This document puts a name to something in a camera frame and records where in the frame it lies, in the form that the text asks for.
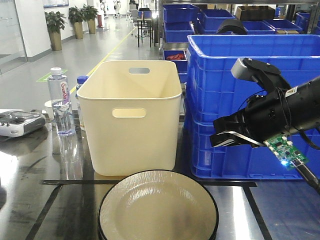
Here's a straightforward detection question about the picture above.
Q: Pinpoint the cream plastic storage bin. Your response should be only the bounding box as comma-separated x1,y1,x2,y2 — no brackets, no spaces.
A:
77,60,182,176

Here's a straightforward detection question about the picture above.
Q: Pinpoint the clear water bottle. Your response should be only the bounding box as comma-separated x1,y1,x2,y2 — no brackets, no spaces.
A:
47,67,76,136

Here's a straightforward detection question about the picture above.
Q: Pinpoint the grey remote controller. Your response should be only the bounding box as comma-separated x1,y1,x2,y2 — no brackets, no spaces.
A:
0,109,46,138

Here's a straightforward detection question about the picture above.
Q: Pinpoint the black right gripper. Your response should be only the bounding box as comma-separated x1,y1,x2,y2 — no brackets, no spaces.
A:
209,88,292,148

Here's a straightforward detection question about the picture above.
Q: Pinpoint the green circuit board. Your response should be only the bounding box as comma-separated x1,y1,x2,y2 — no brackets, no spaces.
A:
263,134,309,170

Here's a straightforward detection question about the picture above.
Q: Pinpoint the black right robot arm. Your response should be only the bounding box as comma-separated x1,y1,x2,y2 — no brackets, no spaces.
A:
209,77,320,148

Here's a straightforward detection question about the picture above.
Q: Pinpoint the beige plate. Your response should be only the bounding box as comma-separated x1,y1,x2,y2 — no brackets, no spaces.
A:
97,170,219,240

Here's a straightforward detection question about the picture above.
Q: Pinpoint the large blue plastic crate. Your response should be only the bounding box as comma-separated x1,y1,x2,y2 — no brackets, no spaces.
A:
186,34,320,180

